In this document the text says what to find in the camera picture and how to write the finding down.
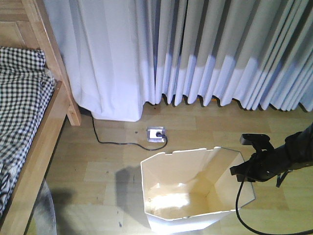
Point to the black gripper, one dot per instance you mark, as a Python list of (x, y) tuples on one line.
[(258, 168)]

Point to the white plastic trash bin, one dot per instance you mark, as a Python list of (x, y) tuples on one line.
[(191, 189)]

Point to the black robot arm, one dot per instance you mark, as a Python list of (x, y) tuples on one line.
[(295, 153)]

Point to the floor power outlet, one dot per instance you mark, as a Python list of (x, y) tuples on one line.
[(156, 134)]

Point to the grey pleated curtain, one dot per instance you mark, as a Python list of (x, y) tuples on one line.
[(257, 52)]

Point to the white sheer curtain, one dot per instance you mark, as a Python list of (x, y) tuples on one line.
[(107, 50)]

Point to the grey round rug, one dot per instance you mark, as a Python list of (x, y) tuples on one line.
[(44, 212)]

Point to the checkered black white bedding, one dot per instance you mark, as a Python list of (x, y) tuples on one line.
[(26, 88)]

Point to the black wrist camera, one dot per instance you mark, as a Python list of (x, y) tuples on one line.
[(258, 141)]

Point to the wooden bed frame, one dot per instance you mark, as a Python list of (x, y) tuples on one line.
[(25, 24)]

